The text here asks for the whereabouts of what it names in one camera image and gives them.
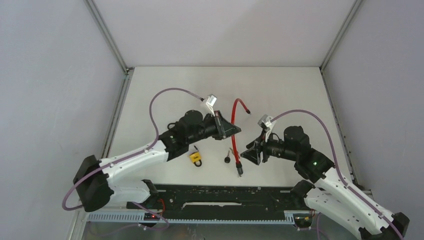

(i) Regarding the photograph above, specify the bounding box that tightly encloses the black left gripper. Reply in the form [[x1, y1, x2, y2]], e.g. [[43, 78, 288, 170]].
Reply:
[[187, 110, 241, 145]]

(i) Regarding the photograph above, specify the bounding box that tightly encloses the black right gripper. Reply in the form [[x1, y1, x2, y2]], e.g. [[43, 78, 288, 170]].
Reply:
[[240, 128, 298, 165]]

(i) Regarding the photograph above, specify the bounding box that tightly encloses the red cable lock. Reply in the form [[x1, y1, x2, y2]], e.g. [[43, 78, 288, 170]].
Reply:
[[230, 98, 252, 178]]

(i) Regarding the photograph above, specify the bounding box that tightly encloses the black key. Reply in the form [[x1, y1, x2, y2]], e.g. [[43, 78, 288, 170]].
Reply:
[[224, 150, 231, 164]]

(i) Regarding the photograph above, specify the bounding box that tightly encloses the yellow padlock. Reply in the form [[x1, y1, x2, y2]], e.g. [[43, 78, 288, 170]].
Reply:
[[189, 145, 203, 168]]

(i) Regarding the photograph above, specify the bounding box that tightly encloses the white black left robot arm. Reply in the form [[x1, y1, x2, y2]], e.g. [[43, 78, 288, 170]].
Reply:
[[73, 110, 241, 212]]

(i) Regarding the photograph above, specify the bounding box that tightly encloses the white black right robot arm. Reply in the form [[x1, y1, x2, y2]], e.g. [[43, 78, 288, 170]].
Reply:
[[241, 126, 410, 240]]

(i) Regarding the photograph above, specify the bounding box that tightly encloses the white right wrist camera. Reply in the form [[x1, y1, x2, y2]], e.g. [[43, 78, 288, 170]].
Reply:
[[257, 114, 275, 142]]

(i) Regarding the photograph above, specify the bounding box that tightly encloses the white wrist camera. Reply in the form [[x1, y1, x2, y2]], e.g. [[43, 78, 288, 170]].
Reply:
[[201, 94, 217, 117], [257, 114, 275, 142]]

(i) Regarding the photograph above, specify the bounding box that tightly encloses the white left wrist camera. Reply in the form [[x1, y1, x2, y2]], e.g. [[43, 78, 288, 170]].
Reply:
[[201, 94, 217, 117]]

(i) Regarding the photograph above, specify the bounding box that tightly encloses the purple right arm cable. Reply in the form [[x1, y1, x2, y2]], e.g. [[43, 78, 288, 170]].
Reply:
[[271, 109, 403, 240]]

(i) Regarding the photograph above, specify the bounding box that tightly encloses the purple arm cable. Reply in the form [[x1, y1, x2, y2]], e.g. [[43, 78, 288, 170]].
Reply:
[[271, 109, 403, 240], [61, 87, 205, 211]]

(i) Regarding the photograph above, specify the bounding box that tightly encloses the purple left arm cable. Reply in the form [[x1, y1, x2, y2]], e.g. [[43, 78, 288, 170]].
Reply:
[[61, 87, 205, 211]]

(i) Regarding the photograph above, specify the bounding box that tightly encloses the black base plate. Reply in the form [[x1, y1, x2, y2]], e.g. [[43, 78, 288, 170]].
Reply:
[[140, 184, 318, 224]]

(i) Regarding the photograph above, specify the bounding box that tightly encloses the aluminium frame rail left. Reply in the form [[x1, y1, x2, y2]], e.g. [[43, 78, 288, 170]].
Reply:
[[67, 0, 135, 240]]

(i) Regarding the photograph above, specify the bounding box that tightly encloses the aluminium frame rail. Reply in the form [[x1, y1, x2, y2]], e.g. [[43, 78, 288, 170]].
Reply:
[[319, 0, 382, 240], [67, 0, 135, 240]]

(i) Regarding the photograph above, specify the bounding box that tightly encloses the aluminium frame rail right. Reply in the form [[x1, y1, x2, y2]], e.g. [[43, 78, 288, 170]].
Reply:
[[319, 0, 382, 240]]

